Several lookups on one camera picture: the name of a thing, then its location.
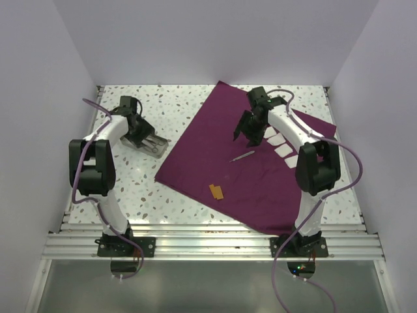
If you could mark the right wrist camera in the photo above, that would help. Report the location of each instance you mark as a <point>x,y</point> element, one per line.
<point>257,95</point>

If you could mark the steel scalpel handle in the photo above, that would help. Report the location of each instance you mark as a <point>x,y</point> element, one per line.
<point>242,156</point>

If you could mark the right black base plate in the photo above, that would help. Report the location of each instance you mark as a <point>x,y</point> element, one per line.
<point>299,246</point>

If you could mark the metal instrument tray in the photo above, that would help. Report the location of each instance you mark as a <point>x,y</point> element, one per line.
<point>135,142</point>

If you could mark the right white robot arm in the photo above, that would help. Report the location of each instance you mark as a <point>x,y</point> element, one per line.
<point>318,164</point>

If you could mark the white gauze pad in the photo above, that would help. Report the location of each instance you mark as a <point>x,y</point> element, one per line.
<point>269,132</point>
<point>291,161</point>
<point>283,150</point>
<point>276,140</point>

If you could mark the purple cloth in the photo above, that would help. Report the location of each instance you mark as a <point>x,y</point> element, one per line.
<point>259,191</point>

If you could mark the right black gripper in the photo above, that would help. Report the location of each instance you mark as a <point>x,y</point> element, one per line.
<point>256,137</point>

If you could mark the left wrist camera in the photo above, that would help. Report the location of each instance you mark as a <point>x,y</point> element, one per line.
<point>128,102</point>

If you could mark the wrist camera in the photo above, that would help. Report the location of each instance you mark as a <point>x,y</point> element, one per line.
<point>128,102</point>
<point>257,95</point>

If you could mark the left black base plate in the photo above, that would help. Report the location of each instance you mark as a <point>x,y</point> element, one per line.
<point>114,247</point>

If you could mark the orange bandage strip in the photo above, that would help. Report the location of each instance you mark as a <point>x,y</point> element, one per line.
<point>214,191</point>
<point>220,193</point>

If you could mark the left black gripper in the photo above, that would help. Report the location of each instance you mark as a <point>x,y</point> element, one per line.
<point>146,130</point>

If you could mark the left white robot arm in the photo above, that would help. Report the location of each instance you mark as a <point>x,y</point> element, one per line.
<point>92,170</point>

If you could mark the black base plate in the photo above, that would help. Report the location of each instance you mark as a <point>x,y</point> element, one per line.
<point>114,247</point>
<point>299,246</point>

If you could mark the steel scissors in tray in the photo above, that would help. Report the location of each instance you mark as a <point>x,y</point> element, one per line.
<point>153,145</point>

